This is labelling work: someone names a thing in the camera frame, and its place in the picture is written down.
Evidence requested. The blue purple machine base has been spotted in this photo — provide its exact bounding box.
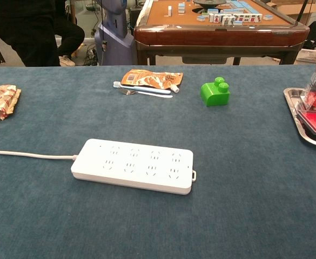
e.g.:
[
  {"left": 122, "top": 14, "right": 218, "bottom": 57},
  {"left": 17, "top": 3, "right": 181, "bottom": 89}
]
[{"left": 94, "top": 0, "right": 137, "bottom": 66}]

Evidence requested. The green toy building block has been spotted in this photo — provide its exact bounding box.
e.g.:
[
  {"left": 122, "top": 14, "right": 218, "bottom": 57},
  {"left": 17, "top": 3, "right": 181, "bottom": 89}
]
[{"left": 200, "top": 77, "right": 231, "bottom": 107}]

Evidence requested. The wooden mahjong table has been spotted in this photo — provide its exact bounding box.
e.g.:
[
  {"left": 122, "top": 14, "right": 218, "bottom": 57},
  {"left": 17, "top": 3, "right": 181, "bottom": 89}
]
[{"left": 133, "top": 0, "right": 311, "bottom": 66}]

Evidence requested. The person in black clothes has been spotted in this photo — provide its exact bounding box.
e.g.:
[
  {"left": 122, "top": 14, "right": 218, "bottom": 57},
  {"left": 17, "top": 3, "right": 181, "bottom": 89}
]
[{"left": 0, "top": 0, "right": 85, "bottom": 67}]

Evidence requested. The white cable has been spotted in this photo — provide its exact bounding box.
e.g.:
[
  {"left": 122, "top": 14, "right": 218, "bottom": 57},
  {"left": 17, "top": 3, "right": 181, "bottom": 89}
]
[{"left": 0, "top": 149, "right": 79, "bottom": 160}]

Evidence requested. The orange spouted food pouch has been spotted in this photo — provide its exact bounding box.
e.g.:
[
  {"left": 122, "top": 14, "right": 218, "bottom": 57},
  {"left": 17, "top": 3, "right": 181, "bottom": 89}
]
[{"left": 120, "top": 69, "right": 184, "bottom": 93}]

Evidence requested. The row of mahjong tiles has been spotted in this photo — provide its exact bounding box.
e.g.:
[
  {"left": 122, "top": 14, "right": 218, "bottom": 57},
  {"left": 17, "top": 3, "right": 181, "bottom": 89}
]
[{"left": 208, "top": 12, "right": 263, "bottom": 26}]

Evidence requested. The white plastic basket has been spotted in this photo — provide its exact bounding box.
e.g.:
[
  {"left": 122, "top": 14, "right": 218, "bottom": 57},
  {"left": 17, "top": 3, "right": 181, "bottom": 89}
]
[{"left": 295, "top": 48, "right": 316, "bottom": 65}]

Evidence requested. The blue and white toothbrush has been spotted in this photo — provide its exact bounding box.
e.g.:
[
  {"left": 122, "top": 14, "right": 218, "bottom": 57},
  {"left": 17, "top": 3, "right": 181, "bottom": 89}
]
[{"left": 113, "top": 81, "right": 172, "bottom": 95}]

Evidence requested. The blue table cloth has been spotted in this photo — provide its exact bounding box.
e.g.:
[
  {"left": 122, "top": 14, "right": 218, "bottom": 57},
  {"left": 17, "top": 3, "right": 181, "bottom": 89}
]
[{"left": 0, "top": 64, "right": 316, "bottom": 259}]

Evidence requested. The metal tray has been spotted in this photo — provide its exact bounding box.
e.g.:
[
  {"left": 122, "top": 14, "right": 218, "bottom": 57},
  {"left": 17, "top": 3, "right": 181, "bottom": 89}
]
[{"left": 283, "top": 87, "right": 316, "bottom": 148}]

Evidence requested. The white power strip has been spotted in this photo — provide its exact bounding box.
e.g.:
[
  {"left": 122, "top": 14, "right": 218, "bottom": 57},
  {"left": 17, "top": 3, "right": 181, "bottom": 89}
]
[{"left": 70, "top": 138, "right": 197, "bottom": 195}]

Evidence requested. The metal fork with white handle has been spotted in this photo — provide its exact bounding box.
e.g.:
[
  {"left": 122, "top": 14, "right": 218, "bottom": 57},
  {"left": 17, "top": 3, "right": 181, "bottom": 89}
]
[{"left": 118, "top": 88, "right": 173, "bottom": 99}]

